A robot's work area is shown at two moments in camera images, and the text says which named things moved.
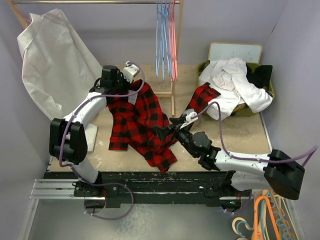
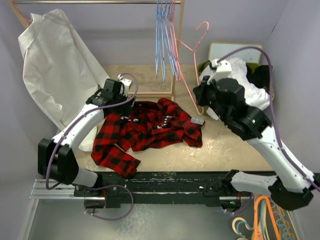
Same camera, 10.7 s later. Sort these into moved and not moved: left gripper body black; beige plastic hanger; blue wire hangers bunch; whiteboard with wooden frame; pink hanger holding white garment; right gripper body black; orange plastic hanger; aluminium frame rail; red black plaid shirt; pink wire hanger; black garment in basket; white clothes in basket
Moved: red black plaid shirt; pink wire hanger; left gripper body black; right gripper body black
Not moved: aluminium frame rail; pink hanger holding white garment; blue wire hangers bunch; white clothes in basket; whiteboard with wooden frame; beige plastic hanger; black garment in basket; orange plastic hanger
